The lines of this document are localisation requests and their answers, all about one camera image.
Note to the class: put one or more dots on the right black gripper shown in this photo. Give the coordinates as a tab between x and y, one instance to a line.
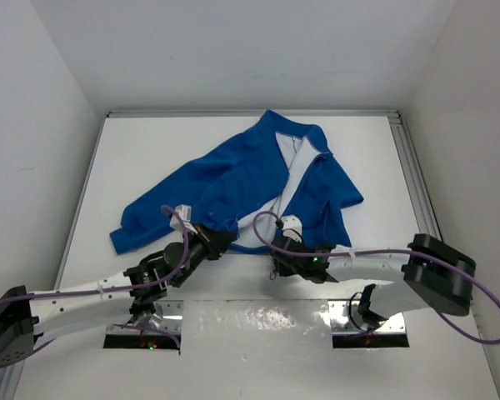
284	271

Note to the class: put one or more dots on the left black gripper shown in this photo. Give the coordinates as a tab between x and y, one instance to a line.
214	241

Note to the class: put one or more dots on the blue zip-up jacket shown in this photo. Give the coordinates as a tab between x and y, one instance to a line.
277	164

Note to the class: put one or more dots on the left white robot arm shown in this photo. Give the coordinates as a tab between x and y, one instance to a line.
29	321

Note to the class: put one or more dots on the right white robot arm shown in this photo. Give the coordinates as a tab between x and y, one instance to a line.
425	274

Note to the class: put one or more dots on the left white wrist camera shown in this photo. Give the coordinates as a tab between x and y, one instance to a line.
181	218

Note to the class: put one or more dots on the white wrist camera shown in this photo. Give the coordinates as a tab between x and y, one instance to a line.
181	218
292	228

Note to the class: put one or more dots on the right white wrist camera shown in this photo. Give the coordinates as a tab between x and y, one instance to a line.
292	228

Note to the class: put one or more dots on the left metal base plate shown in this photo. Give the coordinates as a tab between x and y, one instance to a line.
168	318

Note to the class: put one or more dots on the aluminium frame rail right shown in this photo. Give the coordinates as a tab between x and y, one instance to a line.
416	186

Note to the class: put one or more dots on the aluminium frame rail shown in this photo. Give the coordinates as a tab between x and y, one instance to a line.
416	186
251	112
42	174

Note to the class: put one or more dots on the aluminium frame rail back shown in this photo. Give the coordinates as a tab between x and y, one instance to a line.
251	112

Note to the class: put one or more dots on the aluminium frame rail left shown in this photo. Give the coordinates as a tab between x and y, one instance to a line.
42	174

